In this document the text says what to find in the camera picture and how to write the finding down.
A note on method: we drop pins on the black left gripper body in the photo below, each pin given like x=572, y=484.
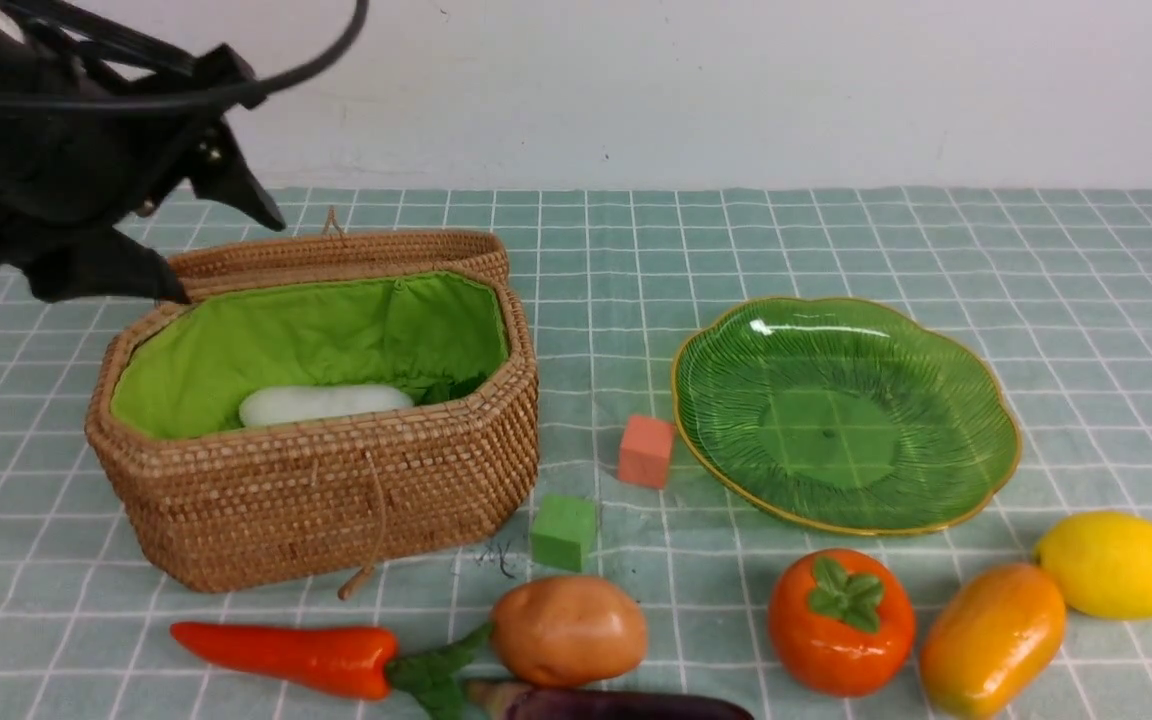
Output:
x=84, y=169

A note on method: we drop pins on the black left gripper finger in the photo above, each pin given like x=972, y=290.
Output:
x=69, y=262
x=218, y=172

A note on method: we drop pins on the white radish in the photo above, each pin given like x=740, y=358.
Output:
x=290, y=404

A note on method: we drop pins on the orange carrot with green leaves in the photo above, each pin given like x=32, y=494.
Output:
x=355, y=662

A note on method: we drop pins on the brown potato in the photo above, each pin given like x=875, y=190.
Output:
x=568, y=631

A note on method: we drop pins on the purple eggplant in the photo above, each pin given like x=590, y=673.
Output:
x=519, y=700

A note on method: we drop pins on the orange persimmon green calyx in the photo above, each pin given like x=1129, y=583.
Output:
x=841, y=623

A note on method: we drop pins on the orange yellow mango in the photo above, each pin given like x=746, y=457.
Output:
x=994, y=637

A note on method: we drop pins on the yellow lemon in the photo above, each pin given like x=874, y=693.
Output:
x=1102, y=563

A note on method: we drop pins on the woven wicker basket lid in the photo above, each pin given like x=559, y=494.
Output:
x=334, y=255

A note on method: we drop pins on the woven wicker basket green lining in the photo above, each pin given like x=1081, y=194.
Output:
x=220, y=507

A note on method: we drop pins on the green foam cube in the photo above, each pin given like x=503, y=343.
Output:
x=563, y=532

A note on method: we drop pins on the orange foam cube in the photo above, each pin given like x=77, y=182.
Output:
x=645, y=452

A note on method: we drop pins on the green glass leaf plate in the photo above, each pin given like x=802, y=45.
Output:
x=844, y=415

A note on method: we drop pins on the green checkered tablecloth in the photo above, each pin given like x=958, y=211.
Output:
x=1053, y=288

